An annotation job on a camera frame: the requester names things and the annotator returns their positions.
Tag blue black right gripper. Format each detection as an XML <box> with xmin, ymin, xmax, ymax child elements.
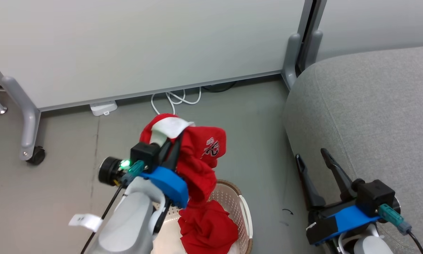
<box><xmin>295</xmin><ymin>148</ymin><xmax>381</xmax><ymax>246</ymax></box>

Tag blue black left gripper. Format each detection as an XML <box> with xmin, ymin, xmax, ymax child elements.
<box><xmin>140</xmin><ymin>132</ymin><xmax>189</xmax><ymax>209</ymax></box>

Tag red garment with white trim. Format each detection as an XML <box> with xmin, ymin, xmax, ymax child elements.
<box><xmin>139</xmin><ymin>113</ymin><xmax>240</xmax><ymax>254</ymax></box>

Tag cream perforated laundry basket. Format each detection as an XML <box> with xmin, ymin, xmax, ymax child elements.
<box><xmin>151</xmin><ymin>179</ymin><xmax>254</xmax><ymax>254</ymax></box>

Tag white power adapter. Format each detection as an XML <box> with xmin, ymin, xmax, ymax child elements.
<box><xmin>90</xmin><ymin>100</ymin><xmax>118</xmax><ymax>117</ymax></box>

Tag grey fabric sofa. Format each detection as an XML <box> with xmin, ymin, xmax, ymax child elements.
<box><xmin>283</xmin><ymin>45</ymin><xmax>423</xmax><ymax>254</ymax></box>

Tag wide white partition panel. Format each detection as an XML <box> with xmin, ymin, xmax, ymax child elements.
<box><xmin>0</xmin><ymin>0</ymin><xmax>306</xmax><ymax>112</ymax></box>

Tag black caster wheel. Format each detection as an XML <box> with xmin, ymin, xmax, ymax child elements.
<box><xmin>26</xmin><ymin>145</ymin><xmax>46</xmax><ymax>166</ymax></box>

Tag grey partition foot with caster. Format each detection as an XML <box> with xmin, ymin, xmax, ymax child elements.
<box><xmin>1</xmin><ymin>75</ymin><xmax>42</xmax><ymax>161</ymax></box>

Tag narrow white partition panel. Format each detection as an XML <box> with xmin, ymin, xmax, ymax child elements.
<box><xmin>316</xmin><ymin>0</ymin><xmax>423</xmax><ymax>62</ymax></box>

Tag teal left camera connector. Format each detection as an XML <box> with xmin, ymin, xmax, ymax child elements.
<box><xmin>121</xmin><ymin>160</ymin><xmax>146</xmax><ymax>186</ymax></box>

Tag teal camera connector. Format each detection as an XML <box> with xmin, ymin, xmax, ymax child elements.
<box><xmin>378</xmin><ymin>204</ymin><xmax>413</xmax><ymax>236</ymax></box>
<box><xmin>121</xmin><ymin>160</ymin><xmax>146</xmax><ymax>186</ymax></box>

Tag white floor cable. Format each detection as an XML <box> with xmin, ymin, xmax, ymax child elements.
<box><xmin>150</xmin><ymin>86</ymin><xmax>202</xmax><ymax>116</ymax></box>

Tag teal right camera connector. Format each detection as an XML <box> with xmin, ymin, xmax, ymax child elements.
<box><xmin>378</xmin><ymin>204</ymin><xmax>413</xmax><ymax>236</ymax></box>

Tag black floor cable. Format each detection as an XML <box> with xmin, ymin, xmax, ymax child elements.
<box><xmin>201</xmin><ymin>81</ymin><xmax>238</xmax><ymax>93</ymax></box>

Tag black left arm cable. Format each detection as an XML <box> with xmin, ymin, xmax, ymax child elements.
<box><xmin>80</xmin><ymin>184</ymin><xmax>124</xmax><ymax>254</ymax></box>

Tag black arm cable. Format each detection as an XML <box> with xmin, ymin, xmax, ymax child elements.
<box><xmin>80</xmin><ymin>184</ymin><xmax>124</xmax><ymax>254</ymax></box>
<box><xmin>407</xmin><ymin>230</ymin><xmax>423</xmax><ymax>254</ymax></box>

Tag white paper cable tag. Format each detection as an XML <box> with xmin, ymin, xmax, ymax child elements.
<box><xmin>68</xmin><ymin>213</ymin><xmax>103</xmax><ymax>232</ymax></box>

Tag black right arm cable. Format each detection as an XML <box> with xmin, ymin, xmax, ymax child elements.
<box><xmin>407</xmin><ymin>230</ymin><xmax>423</xmax><ymax>254</ymax></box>

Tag grey partition post foot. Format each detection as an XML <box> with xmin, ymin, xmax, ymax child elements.
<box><xmin>281</xmin><ymin>0</ymin><xmax>315</xmax><ymax>91</ymax></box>
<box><xmin>304</xmin><ymin>0</ymin><xmax>328</xmax><ymax>72</ymax></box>

